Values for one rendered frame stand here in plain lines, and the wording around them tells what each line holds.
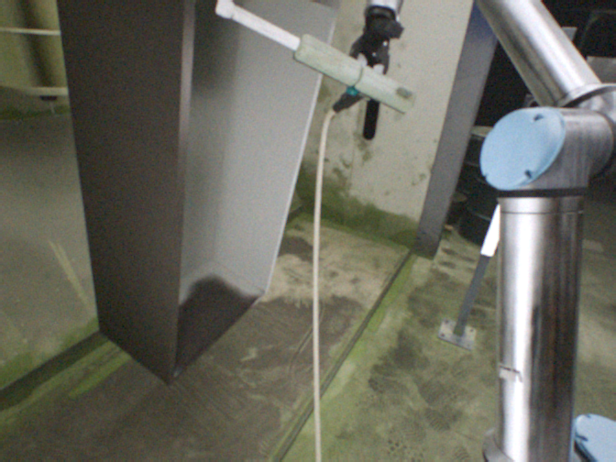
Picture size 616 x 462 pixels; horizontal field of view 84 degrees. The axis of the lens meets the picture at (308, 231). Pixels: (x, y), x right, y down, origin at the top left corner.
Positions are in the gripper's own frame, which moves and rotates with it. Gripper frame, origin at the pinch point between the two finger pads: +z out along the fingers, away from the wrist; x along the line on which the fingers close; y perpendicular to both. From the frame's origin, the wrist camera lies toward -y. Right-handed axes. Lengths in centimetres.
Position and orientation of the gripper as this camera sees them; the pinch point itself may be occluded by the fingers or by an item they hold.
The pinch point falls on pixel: (362, 90)
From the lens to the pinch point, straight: 90.7
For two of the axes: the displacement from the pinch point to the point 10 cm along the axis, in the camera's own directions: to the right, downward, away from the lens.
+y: -3.4, -0.5, 9.4
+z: -2.8, 9.6, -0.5
